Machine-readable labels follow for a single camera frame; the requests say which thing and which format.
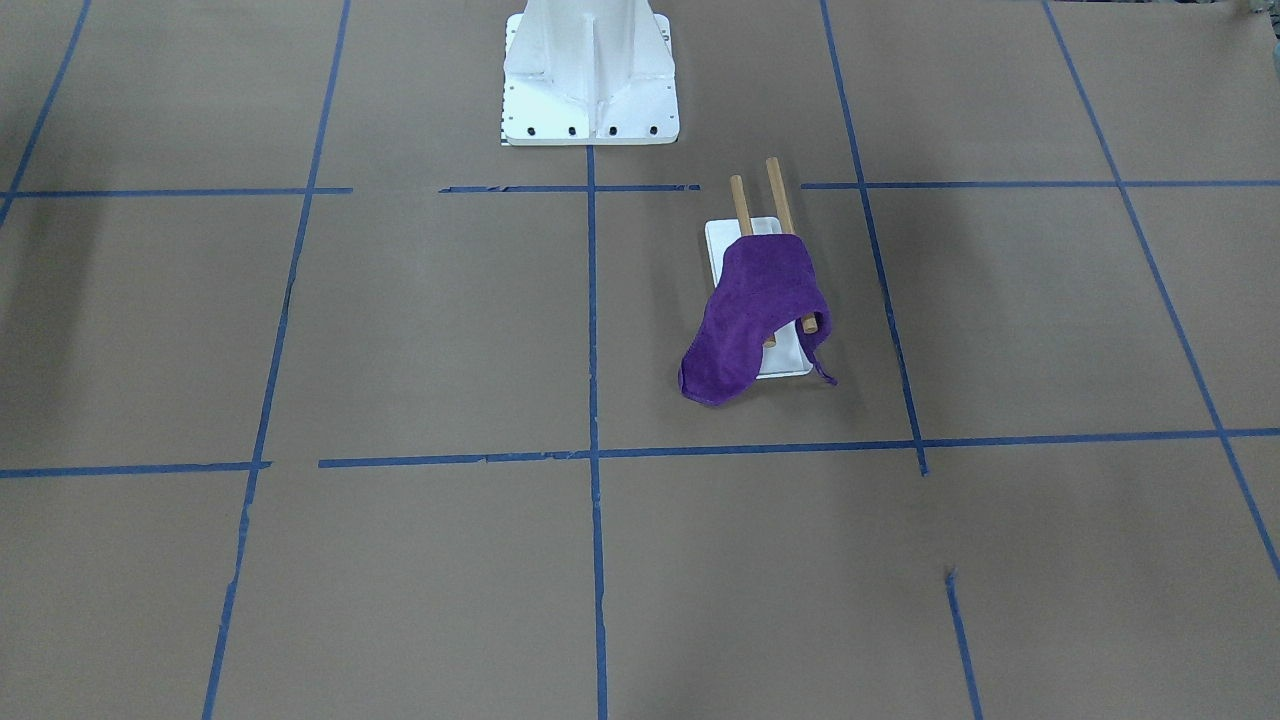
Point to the purple microfiber towel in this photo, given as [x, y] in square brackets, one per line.
[767, 281]

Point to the white rack base tray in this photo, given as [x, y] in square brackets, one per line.
[782, 356]

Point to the wooden rack rod rear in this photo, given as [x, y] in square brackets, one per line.
[809, 322]

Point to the wooden rack rod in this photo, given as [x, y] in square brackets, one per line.
[744, 218]
[809, 322]

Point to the wooden rack rod front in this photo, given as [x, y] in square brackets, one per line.
[744, 218]

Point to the white pedestal column base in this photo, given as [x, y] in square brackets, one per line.
[579, 73]

